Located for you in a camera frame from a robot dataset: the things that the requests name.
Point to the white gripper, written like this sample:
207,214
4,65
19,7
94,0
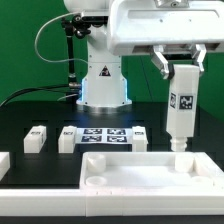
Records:
137,26

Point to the white desk top tray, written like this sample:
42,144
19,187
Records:
143,172

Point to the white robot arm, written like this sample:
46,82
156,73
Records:
104,87

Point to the fiducial marker sheet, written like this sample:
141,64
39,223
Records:
104,136

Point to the grey camera on stand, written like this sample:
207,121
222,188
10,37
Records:
95,16

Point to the black camera stand pole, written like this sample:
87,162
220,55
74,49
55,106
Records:
71,53

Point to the white left barrier wall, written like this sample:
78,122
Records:
4,163

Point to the white barrier wall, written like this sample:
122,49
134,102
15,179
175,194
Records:
4,163
112,203

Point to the white front barrier wall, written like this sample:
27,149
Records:
112,203

